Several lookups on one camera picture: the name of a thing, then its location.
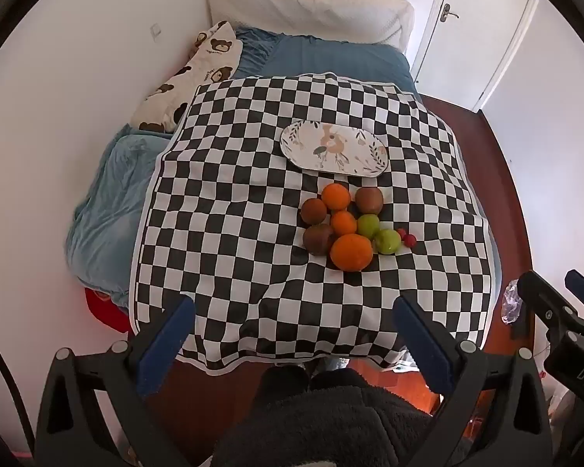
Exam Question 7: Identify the clear plastic bag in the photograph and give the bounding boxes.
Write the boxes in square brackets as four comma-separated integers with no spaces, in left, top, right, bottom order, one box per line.
[500,278,524,326]

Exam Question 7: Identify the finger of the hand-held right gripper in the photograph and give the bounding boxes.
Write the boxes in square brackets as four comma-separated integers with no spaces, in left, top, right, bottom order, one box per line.
[516,270,584,339]
[563,269,584,322]

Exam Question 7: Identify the black and white checkered cloth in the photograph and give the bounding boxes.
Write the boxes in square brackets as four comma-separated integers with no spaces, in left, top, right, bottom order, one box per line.
[129,72,494,375]

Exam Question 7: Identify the bear-print pillow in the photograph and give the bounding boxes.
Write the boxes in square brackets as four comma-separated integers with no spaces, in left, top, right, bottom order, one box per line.
[130,20,244,133]

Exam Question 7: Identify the green apple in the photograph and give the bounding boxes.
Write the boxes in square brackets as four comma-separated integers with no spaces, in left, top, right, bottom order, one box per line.
[357,214,381,240]
[373,228,402,256]

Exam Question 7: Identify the small orange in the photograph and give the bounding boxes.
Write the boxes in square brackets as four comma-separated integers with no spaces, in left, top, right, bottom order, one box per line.
[331,210,358,237]

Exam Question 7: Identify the white pillow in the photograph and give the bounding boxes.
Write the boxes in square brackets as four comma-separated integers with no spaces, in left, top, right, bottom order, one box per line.
[207,0,415,54]

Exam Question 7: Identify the white door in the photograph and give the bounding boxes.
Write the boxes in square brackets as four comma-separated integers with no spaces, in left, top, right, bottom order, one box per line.
[411,0,541,108]

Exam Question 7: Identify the blue bed sheet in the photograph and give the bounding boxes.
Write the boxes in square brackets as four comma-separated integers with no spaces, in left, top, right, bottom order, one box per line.
[65,26,417,312]

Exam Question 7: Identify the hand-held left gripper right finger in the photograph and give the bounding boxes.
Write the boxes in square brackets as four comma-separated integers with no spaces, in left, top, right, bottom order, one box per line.
[392,294,554,467]

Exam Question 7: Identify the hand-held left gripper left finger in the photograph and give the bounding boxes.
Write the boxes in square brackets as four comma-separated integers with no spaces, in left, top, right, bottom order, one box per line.
[35,296,197,467]

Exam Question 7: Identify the dark fleece garment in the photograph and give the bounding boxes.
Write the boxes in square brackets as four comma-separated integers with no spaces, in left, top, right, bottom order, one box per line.
[214,365,473,467]

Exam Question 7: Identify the oval leaf-print plate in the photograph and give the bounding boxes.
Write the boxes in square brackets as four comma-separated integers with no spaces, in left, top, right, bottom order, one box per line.
[280,121,389,177]

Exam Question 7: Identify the red cloth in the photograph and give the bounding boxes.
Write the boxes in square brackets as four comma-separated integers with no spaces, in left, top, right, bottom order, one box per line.
[84,286,130,334]

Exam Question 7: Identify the large orange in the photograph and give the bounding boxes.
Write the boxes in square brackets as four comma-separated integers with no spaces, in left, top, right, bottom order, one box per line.
[329,233,375,273]

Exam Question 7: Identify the medium orange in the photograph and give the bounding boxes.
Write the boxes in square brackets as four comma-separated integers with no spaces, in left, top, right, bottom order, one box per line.
[320,183,352,212]

